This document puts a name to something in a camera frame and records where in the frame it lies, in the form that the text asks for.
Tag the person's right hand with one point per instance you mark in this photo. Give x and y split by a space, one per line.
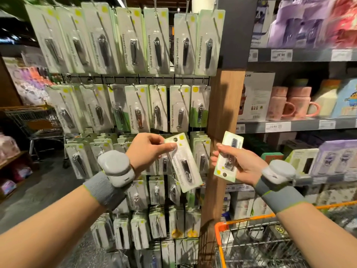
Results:
248 164

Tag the person's left hand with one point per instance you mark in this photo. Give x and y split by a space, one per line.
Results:
145 152

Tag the white carded nail clipper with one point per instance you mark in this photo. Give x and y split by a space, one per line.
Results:
228 162
187 164

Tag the rows of hung nail clipper packs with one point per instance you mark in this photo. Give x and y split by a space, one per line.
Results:
128 41

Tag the person's right forearm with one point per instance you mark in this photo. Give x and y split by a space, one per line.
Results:
323 237

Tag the grey kitchenware shelf unit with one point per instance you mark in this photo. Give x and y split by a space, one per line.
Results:
301 125

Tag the large white product box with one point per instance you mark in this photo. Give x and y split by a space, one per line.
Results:
256 97

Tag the lavender product box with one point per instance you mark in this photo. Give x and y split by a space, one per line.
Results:
334 159

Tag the empty silver shopping cart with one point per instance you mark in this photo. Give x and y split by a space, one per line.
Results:
33 128

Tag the wooden detergent shelf unit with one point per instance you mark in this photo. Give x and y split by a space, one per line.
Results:
14 164

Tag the teal orange box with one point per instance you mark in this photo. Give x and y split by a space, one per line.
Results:
272 158

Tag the grey wrist tracker band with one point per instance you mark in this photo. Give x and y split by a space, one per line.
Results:
276 175
114 167

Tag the green white box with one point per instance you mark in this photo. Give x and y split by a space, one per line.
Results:
302 162

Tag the cream white jug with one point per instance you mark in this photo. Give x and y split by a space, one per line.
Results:
326 100

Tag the blue cartoon box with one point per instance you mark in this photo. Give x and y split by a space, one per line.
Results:
346 100

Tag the row of pastel laundry bottles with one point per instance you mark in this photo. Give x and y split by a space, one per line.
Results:
28 83

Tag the purple boxed appliance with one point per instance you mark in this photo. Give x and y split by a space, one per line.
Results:
295 25

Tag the row of pink red packs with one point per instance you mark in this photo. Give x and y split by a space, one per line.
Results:
343 22

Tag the wooden post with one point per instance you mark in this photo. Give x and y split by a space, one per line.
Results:
223 108

